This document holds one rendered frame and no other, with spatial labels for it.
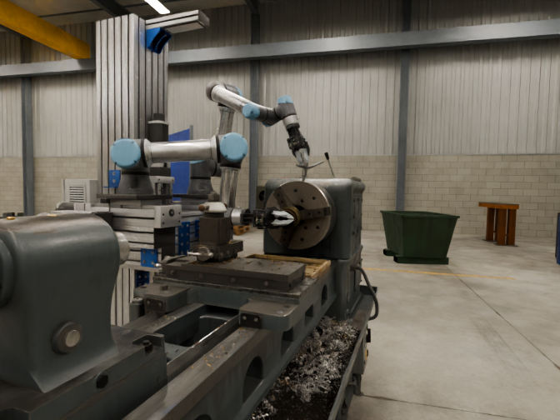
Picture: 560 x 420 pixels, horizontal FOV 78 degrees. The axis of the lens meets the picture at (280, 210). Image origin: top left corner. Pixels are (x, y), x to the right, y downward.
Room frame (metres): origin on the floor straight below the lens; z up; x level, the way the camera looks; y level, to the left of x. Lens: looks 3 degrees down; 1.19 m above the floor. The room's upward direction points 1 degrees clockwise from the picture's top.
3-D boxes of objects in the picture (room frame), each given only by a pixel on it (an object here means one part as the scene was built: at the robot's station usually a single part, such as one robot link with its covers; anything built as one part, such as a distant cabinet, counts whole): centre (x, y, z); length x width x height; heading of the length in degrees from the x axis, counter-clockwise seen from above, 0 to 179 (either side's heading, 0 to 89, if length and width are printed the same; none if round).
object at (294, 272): (1.04, 0.15, 0.95); 0.43 x 0.17 x 0.05; 69
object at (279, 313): (0.99, 0.15, 0.90); 0.47 x 0.30 x 0.06; 69
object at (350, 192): (2.00, -0.22, 1.06); 0.59 x 0.48 x 0.39; 159
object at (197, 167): (2.02, 0.46, 1.33); 0.13 x 0.12 x 0.14; 139
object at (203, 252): (1.09, 0.19, 0.99); 0.20 x 0.10 x 0.05; 159
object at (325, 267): (1.36, 0.00, 0.89); 0.36 x 0.30 x 0.04; 69
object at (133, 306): (0.93, 0.38, 0.84); 0.04 x 0.04 x 0.10; 69
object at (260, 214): (1.43, 0.09, 1.08); 0.12 x 0.09 x 0.08; 69
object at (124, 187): (1.55, 0.64, 1.21); 0.15 x 0.15 x 0.10
